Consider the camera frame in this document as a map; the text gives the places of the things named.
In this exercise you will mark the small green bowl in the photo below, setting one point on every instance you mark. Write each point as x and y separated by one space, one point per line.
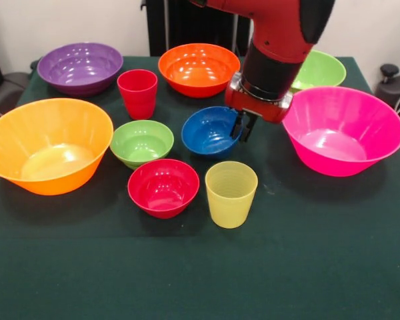
141 143

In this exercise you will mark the red cup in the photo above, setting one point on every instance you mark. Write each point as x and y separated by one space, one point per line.
138 96

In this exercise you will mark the small red bowl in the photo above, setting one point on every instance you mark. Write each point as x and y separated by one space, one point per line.
163 188

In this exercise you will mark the orange bowl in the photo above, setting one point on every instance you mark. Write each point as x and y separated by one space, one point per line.
198 70

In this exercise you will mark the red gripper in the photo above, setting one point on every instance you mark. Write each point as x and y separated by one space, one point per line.
260 106

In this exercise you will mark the large light green bowl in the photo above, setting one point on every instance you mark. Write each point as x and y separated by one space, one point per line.
323 70

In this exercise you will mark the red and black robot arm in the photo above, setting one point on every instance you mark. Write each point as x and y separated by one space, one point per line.
273 33

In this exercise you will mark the large yellow-orange bowl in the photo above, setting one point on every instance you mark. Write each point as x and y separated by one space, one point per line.
50 143

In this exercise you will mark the large pink bowl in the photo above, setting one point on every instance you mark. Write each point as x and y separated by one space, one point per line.
343 133

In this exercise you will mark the yellow translucent cup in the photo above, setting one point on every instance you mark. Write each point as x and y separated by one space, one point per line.
231 196

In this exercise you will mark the purple bowl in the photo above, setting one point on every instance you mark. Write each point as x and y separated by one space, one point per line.
80 66

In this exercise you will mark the small blue bowl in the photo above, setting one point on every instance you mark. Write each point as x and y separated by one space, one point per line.
206 133

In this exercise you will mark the small black knob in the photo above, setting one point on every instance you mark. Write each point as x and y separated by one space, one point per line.
34 65

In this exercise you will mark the black round base with knob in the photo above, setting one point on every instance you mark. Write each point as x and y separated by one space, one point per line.
396 90

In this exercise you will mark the dark green tablecloth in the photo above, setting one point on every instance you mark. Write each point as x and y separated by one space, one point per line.
200 266

